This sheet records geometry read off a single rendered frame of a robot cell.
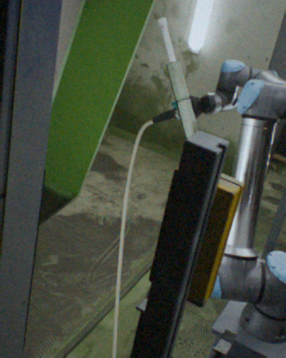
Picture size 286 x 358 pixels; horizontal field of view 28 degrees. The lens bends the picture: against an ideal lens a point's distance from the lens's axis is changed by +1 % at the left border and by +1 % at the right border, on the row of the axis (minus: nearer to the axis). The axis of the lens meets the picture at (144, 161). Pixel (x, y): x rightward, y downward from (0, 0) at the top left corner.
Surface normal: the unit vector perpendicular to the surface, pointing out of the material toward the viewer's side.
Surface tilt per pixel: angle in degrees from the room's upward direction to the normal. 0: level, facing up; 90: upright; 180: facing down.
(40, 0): 90
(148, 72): 90
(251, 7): 90
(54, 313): 0
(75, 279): 0
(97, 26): 90
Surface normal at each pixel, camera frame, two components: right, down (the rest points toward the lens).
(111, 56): -0.45, 0.34
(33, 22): 0.86, 0.37
